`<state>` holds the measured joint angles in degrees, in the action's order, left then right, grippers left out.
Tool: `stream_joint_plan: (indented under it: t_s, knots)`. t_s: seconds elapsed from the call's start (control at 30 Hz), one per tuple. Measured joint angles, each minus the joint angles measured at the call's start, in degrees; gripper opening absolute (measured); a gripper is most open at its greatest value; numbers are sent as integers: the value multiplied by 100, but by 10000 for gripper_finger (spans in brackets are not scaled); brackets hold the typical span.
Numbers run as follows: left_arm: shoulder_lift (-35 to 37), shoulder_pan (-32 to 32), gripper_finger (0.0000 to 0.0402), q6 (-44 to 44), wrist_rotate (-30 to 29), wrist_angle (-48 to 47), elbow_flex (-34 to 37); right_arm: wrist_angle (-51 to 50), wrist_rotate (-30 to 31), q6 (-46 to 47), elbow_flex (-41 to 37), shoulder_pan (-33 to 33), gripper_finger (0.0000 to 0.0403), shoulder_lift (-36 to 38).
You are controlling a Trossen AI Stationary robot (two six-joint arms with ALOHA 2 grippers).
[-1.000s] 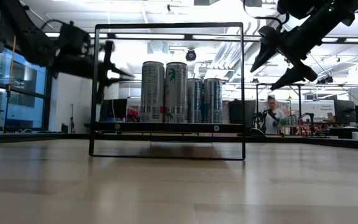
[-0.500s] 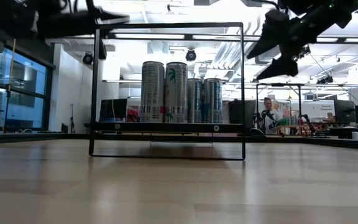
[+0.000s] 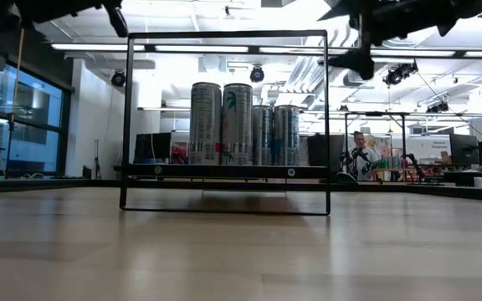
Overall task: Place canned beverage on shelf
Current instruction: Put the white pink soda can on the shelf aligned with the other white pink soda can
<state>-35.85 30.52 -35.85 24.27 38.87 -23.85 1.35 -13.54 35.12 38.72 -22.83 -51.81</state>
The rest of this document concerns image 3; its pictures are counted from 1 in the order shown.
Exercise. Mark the black aluminium rail frame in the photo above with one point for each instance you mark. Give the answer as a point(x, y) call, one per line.
point(57, 184)

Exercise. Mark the ceiling light strip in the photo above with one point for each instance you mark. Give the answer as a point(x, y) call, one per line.
point(203, 49)
point(412, 53)
point(94, 47)

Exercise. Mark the black tripod stand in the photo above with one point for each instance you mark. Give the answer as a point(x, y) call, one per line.
point(11, 146)

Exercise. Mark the black round ceiling speaker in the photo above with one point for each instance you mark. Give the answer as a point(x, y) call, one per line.
point(119, 78)
point(257, 74)

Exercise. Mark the black covered crate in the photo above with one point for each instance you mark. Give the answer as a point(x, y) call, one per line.
point(317, 150)

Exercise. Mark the red crate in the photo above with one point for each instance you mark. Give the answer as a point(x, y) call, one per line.
point(179, 154)

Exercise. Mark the silver blue energy drink can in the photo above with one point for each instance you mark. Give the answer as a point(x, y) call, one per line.
point(263, 134)
point(287, 134)

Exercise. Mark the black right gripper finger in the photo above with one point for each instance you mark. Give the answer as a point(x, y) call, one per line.
point(341, 10)

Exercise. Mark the black ceiling track light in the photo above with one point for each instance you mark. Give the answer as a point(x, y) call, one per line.
point(400, 74)
point(438, 107)

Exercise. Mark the person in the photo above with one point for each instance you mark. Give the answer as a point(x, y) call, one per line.
point(358, 138)

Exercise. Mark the black equipment box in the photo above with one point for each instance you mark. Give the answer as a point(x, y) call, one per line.
point(153, 147)

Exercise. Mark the white cup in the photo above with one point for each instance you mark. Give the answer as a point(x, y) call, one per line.
point(478, 182)

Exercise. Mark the large glass window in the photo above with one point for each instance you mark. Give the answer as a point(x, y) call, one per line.
point(27, 125)

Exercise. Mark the black metal rig frame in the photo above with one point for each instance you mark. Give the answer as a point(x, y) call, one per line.
point(403, 142)

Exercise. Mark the black-top silver can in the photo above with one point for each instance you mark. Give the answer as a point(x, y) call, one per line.
point(205, 125)
point(237, 125)

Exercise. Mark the thin black tripod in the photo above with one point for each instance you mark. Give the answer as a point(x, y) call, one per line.
point(97, 161)

